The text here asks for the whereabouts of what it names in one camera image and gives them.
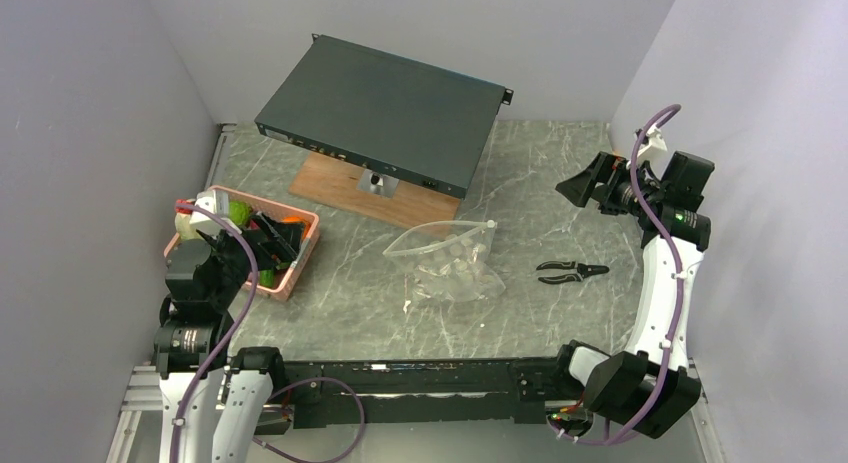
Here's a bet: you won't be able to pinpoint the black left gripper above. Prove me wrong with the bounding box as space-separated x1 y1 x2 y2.
198 209 304 308

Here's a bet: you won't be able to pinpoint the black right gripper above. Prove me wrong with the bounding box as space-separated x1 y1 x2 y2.
556 151 664 217

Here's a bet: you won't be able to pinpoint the white fake food pieces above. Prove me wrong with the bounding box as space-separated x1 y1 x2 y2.
174 209 200 241

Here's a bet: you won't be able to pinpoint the clear zip top bag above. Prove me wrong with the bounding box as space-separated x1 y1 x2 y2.
383 220 506 303

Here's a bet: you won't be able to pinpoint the green fake chili pepper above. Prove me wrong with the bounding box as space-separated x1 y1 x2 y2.
258 269 276 288

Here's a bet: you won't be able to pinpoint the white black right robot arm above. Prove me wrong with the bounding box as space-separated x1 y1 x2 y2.
550 152 715 439

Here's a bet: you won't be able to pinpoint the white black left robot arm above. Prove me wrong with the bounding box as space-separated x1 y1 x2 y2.
154 212 309 462

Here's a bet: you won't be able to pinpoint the pink plastic basket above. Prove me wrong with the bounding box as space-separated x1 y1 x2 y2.
198 185 320 301

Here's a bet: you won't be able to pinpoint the wooden board stand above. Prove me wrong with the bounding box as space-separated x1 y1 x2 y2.
289 153 461 229

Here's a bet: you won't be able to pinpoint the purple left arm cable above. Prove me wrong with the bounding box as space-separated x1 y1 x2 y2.
168 198 367 463

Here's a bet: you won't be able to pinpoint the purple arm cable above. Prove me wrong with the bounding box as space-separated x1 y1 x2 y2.
549 103 687 447
168 198 367 463

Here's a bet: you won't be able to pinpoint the black handled pliers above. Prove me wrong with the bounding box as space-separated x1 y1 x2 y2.
535 261 610 285

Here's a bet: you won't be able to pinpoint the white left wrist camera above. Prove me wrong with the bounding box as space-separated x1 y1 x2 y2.
175 189 233 236

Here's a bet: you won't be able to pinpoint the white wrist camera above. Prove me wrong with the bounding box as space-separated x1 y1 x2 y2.
636 125 668 165
175 189 233 236

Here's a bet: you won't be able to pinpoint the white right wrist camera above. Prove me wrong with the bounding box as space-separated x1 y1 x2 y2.
636 125 668 165

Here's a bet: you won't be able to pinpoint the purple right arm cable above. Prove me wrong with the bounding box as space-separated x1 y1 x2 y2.
549 103 687 447

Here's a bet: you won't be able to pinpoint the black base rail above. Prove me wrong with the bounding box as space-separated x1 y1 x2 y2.
268 357 584 429

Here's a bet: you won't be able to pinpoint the dark rack network switch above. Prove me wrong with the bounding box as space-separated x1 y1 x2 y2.
254 35 513 199

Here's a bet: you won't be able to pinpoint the aluminium frame rail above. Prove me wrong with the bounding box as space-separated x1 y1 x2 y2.
106 362 163 463

